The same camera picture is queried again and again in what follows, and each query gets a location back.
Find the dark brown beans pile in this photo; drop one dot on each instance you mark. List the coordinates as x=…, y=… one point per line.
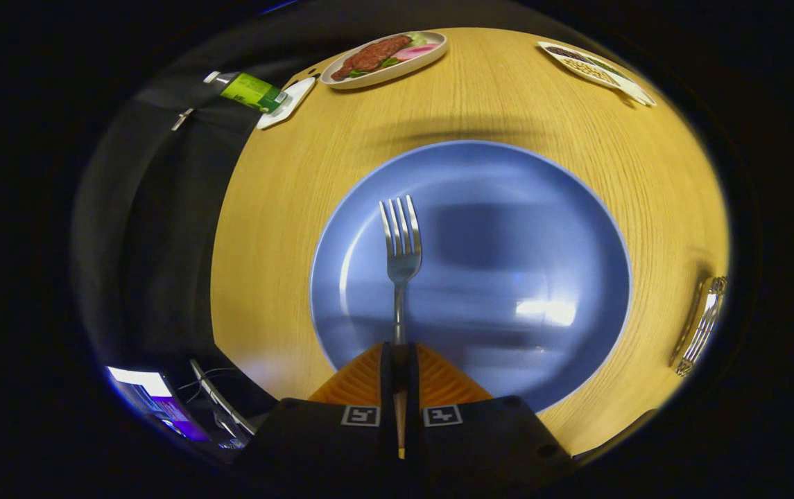
x=563, y=52

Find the silver clip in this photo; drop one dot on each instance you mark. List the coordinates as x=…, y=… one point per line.
x=182, y=119

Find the brown meat piece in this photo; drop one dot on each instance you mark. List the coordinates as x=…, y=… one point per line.
x=372, y=57

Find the white divided dish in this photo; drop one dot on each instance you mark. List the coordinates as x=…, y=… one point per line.
x=636, y=91

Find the pale yellow beans pile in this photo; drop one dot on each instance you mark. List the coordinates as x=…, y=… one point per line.
x=587, y=69

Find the round blue plate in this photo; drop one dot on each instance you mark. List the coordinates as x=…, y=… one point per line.
x=507, y=242

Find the green label drink bottle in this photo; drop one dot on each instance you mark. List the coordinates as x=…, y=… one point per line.
x=251, y=91

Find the white square coaster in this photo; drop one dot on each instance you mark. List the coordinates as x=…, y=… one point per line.
x=296, y=104

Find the oval plate with food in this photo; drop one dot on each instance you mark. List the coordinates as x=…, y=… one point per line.
x=431, y=55

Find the open laptop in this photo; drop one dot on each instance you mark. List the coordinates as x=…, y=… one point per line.
x=223, y=409

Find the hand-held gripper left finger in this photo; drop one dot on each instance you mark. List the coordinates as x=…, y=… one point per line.
x=327, y=450

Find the lit computer monitor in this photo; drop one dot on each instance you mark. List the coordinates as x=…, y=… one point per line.
x=154, y=398

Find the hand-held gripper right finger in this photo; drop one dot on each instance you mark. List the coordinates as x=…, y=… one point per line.
x=487, y=450

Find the pink food slice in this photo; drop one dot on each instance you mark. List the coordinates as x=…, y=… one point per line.
x=416, y=51

